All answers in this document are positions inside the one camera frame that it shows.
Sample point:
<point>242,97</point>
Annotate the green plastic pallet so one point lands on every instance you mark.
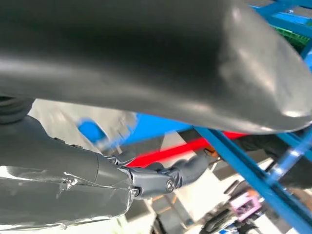
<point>292,38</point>

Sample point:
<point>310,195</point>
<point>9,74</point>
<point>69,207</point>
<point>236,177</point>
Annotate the blue steel shelf rack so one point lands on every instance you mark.
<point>233,158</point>

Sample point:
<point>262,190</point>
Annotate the red barrier tape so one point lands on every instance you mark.
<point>171,151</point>

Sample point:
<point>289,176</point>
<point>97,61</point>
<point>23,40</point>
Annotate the pink box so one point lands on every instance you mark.
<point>245,206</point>

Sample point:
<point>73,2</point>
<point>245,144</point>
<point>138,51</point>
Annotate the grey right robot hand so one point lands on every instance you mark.
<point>146,58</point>

